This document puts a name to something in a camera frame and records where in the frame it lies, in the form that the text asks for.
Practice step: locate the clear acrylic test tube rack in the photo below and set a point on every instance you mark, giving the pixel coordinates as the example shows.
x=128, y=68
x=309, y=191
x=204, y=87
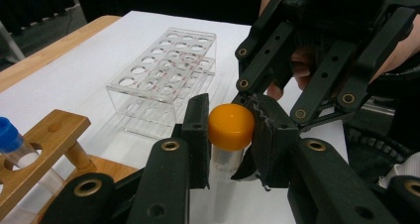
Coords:
x=145, y=82

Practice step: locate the white metal stand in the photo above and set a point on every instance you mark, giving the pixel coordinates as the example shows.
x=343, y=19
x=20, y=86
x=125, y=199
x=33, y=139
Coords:
x=11, y=42

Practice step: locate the orange cap test tube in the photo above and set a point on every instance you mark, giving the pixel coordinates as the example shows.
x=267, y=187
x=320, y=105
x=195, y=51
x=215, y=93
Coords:
x=231, y=125

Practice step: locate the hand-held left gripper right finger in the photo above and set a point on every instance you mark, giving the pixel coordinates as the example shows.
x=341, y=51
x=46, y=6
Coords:
x=277, y=144

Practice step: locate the wooden test tube rack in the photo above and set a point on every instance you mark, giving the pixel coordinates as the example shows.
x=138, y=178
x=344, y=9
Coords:
x=59, y=125

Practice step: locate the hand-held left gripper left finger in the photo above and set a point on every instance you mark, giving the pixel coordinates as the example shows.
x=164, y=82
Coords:
x=198, y=144

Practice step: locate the white table mat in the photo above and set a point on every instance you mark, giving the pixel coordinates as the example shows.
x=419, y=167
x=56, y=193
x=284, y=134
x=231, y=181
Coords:
x=82, y=62

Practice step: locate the blue cap test tube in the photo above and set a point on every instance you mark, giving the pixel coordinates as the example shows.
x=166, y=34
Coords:
x=10, y=134

